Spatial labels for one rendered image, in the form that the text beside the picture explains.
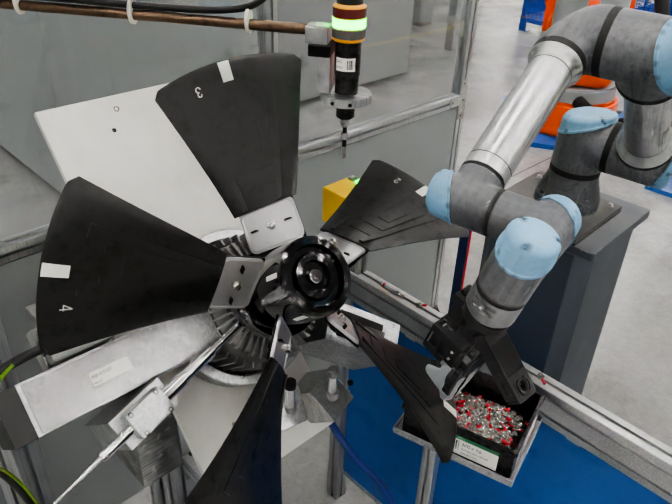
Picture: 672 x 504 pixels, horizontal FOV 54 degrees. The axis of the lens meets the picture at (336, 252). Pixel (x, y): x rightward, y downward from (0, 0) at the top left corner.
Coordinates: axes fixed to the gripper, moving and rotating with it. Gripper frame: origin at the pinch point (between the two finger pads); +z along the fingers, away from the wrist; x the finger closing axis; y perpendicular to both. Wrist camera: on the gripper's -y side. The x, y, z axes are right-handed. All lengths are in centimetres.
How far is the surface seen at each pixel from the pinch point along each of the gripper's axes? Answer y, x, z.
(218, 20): 48, 18, -43
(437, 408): -0.3, 3.8, -0.4
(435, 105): 86, -107, 25
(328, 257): 22.6, 12.8, -18.5
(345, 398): 13.0, 8.0, 10.8
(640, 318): -2, -192, 102
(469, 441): -5.7, -5.6, 11.6
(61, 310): 33, 48, -17
